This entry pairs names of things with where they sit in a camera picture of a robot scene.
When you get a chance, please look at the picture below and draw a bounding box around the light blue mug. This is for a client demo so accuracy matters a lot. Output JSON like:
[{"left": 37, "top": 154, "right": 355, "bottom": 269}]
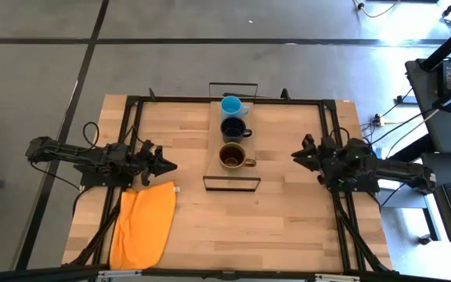
[{"left": 220, "top": 95, "right": 250, "bottom": 121}]

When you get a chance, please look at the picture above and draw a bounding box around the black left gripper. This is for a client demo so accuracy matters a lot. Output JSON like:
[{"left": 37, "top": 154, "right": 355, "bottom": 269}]
[{"left": 131, "top": 139, "right": 179, "bottom": 187}]

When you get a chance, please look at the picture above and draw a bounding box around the black rig bar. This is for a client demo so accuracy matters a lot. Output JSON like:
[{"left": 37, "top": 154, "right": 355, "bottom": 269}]
[{"left": 0, "top": 265, "right": 451, "bottom": 282}]

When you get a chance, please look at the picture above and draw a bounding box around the black diagonal pole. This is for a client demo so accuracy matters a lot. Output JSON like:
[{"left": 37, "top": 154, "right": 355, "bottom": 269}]
[{"left": 420, "top": 15, "right": 451, "bottom": 72}]

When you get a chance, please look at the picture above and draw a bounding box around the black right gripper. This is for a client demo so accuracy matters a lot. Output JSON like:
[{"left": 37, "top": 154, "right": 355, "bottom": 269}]
[{"left": 290, "top": 133, "right": 334, "bottom": 186}]

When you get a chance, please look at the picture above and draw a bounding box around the grey side desk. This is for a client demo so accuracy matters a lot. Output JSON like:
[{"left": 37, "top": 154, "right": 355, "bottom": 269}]
[{"left": 405, "top": 58, "right": 451, "bottom": 154}]

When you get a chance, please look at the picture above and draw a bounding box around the orange cloth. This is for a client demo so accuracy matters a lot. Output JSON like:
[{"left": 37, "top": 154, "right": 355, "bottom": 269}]
[{"left": 109, "top": 180, "right": 179, "bottom": 271}]

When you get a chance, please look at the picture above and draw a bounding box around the dark blue speckled enamel mug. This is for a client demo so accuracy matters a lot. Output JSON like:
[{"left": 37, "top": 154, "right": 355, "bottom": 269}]
[{"left": 219, "top": 116, "right": 253, "bottom": 144}]

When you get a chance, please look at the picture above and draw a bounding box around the black wire frame rack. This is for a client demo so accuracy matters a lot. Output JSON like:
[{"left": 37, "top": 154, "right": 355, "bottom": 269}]
[{"left": 202, "top": 81, "right": 262, "bottom": 193}]

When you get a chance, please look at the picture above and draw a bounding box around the green ceramic bowl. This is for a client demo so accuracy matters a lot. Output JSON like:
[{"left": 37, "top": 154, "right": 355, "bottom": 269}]
[{"left": 218, "top": 142, "right": 257, "bottom": 170}]

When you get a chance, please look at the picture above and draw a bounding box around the black metal table frame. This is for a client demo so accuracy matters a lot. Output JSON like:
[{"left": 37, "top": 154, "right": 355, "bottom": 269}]
[{"left": 63, "top": 88, "right": 399, "bottom": 275}]

